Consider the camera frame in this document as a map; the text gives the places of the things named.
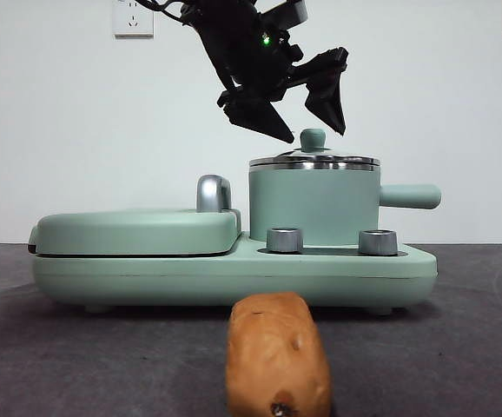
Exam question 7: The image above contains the glass pot lid green knob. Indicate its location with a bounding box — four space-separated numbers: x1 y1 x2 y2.
248 128 382 167

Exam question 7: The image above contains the brown potato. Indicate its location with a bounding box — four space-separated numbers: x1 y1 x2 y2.
226 291 334 417

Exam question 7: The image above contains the silver control knob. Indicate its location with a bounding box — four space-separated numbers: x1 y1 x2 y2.
266 226 305 254
358 228 399 256

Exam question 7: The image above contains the mint green breakfast machine base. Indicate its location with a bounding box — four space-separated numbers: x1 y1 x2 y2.
31 229 439 314

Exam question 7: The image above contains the mint green griddle cover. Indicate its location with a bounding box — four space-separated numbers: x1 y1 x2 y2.
27 207 243 257

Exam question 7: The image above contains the silver griddle cover handle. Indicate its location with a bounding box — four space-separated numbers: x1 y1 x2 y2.
195 174 234 214

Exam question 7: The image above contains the mint green saucepan with handle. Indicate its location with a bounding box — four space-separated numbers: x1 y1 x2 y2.
248 158 442 243

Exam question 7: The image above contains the white wall socket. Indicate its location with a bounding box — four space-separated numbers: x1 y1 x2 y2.
112 0 155 39

